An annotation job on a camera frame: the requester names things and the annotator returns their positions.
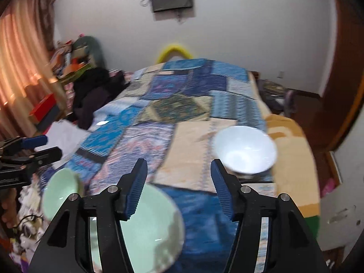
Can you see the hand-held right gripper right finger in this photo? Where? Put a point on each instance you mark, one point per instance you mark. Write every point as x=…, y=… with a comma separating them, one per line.
x=224, y=194

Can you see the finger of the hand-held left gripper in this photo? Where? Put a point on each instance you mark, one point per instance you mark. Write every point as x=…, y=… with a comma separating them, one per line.
x=45, y=155
x=34, y=142

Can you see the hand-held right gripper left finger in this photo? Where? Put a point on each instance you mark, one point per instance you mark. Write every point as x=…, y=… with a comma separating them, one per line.
x=136, y=189

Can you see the small green bowl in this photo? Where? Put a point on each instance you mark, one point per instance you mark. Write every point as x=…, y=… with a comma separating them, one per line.
x=59, y=187

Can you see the green bowl with patterned outside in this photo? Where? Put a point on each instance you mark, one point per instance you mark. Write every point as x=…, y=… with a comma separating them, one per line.
x=153, y=224

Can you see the white bowl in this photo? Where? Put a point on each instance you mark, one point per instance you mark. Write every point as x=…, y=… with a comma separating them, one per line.
x=244, y=150

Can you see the white printed bedsheet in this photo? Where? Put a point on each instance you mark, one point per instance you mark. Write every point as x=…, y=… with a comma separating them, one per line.
x=28, y=202

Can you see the dark grey box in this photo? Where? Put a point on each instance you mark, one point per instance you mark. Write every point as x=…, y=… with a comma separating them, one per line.
x=49, y=119

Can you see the white folded cloth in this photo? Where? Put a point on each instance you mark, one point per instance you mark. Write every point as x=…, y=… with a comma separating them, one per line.
x=65, y=133

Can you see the red box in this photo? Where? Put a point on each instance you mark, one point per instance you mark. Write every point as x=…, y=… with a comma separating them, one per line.
x=42, y=106

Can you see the dark clothing pile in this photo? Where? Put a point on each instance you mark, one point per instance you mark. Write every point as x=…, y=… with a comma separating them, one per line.
x=91, y=91

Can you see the blue patchwork blanket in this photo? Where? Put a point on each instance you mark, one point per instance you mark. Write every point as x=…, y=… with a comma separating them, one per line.
x=170, y=113

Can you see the tan blanket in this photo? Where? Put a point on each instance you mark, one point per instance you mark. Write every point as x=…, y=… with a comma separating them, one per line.
x=287, y=136

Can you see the stack of colourful boxes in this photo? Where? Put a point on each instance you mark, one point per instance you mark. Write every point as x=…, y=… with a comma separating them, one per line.
x=71, y=62

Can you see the pink curtain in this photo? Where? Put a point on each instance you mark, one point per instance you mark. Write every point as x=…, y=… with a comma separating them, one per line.
x=20, y=48

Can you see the dark patterned bag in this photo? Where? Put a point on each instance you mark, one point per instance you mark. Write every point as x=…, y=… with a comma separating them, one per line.
x=270, y=88

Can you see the yellow plastic hoop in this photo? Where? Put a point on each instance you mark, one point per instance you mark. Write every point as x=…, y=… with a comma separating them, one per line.
x=167, y=49

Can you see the wall socket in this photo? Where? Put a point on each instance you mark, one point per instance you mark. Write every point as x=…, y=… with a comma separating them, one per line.
x=281, y=74

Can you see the wooden door frame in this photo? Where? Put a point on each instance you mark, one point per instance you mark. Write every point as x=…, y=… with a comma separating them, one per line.
x=347, y=76

